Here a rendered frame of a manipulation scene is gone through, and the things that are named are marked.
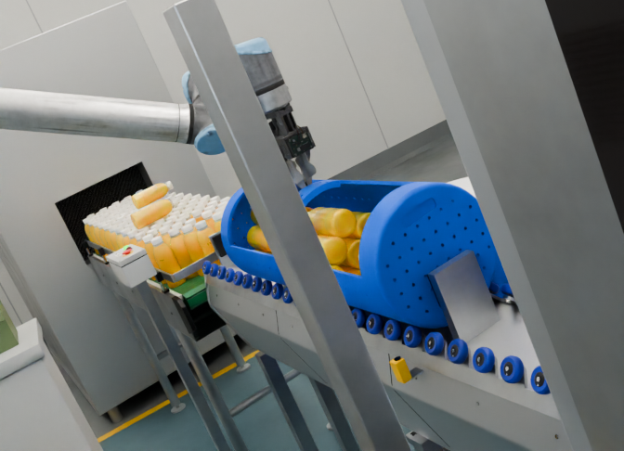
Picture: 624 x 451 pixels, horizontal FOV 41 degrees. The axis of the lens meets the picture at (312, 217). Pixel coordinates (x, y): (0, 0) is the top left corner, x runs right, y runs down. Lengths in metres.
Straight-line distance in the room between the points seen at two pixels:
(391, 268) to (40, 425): 1.20
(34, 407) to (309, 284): 1.28
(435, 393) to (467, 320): 0.15
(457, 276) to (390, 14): 6.08
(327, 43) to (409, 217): 5.79
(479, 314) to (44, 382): 1.24
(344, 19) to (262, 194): 6.23
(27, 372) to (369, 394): 1.24
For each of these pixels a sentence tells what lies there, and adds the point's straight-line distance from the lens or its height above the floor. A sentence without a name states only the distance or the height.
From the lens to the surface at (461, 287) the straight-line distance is 1.60.
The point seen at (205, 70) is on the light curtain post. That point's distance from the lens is 1.18.
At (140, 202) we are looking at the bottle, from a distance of 3.76.
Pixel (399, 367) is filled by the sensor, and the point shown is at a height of 0.93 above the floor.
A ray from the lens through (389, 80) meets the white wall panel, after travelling 7.52.
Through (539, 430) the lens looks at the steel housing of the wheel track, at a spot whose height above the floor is 0.88.
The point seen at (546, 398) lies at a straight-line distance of 1.37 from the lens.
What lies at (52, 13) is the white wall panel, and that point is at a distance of 6.87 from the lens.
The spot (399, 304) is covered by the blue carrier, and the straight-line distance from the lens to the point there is 1.58.
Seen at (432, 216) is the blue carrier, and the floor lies 1.17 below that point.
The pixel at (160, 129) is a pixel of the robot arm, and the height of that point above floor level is 1.51.
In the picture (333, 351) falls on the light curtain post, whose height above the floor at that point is 1.14.
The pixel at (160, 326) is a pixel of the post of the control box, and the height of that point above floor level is 0.81.
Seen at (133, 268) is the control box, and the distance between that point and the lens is 2.84.
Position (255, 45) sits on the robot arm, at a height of 1.59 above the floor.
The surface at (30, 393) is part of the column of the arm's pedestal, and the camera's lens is 2.37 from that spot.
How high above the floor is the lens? 1.63
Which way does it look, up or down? 14 degrees down
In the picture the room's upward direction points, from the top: 24 degrees counter-clockwise
